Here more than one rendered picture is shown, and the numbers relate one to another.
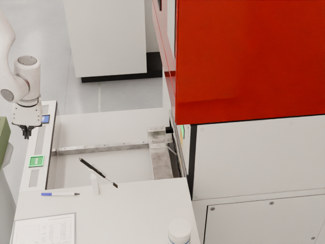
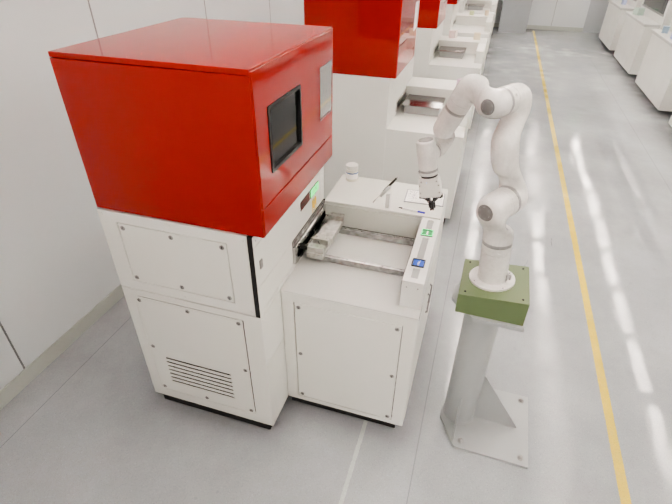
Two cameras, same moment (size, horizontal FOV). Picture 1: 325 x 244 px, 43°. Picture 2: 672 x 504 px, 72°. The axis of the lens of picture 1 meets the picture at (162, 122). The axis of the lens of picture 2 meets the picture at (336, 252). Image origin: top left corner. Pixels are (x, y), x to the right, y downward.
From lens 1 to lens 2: 3.18 m
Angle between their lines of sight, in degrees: 102
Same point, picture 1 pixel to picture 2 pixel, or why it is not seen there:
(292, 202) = not seen: hidden behind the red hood
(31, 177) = (431, 226)
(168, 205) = (346, 192)
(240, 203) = not seen: hidden behind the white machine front
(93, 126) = (366, 292)
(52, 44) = not seen: outside the picture
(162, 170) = (330, 227)
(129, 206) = (369, 196)
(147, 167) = (336, 247)
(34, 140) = (428, 248)
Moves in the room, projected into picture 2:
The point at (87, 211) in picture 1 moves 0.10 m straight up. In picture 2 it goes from (396, 200) to (397, 183)
